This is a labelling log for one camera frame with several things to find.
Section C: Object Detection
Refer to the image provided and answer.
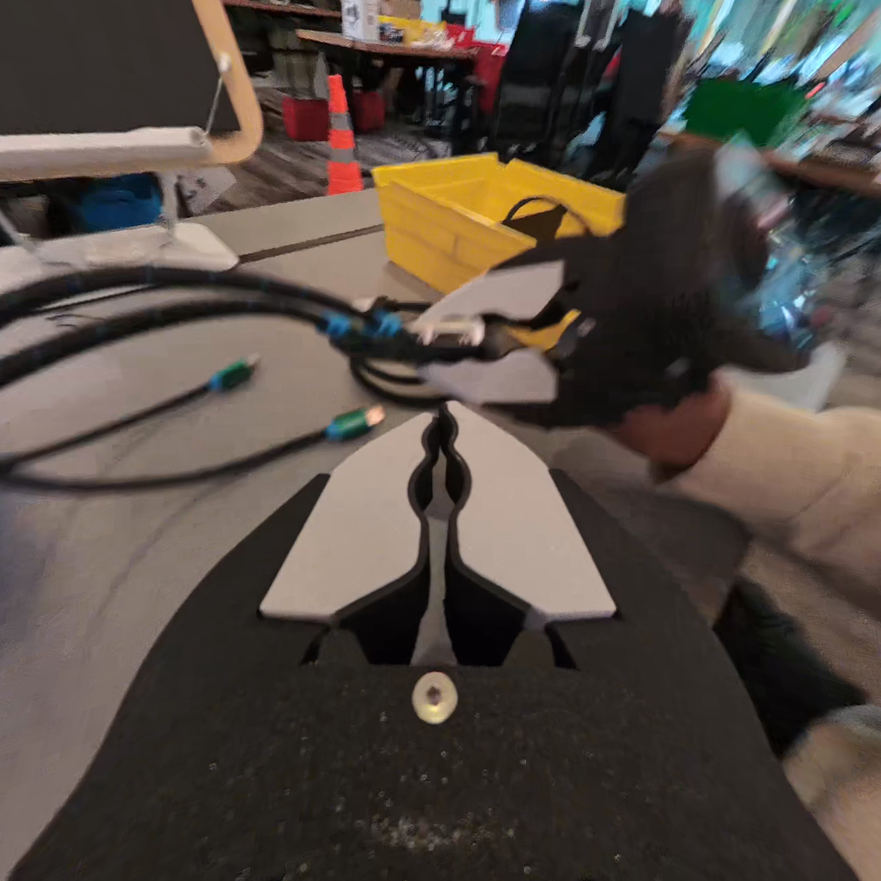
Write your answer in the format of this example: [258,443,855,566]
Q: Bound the black and silver switch box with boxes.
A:
[347,296,510,408]

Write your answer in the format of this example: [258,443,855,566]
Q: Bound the white carton box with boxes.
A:
[340,0,381,42]

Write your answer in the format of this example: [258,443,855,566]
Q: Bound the black board wooden rim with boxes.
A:
[0,0,264,166]

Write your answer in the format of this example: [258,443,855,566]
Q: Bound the person's right hand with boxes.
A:
[611,382,732,477]

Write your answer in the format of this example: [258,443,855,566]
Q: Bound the person's right forearm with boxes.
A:
[654,392,881,601]

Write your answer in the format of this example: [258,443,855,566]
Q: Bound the blue plastic container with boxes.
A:
[72,173,165,234]

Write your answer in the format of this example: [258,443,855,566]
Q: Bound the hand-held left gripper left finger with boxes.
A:
[260,411,441,620]

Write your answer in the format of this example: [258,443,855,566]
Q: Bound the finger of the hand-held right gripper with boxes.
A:
[420,351,560,407]
[413,260,569,329]

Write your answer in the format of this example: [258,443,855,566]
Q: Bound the wooden table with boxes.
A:
[296,28,483,139]

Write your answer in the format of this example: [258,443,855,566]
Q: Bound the person's black trousers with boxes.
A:
[714,578,870,759]

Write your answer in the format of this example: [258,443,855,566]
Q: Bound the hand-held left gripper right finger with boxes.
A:
[440,401,618,620]

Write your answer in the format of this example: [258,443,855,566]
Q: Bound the white clip bar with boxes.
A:
[0,126,214,183]

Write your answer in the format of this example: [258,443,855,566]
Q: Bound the yellow parts trays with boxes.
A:
[379,17,450,49]

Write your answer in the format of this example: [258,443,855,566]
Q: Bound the yellow plastic bin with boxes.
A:
[372,153,627,296]

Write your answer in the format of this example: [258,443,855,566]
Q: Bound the green bin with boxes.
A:
[685,79,808,149]

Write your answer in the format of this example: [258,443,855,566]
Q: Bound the orange traffic cone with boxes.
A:
[325,74,364,195]

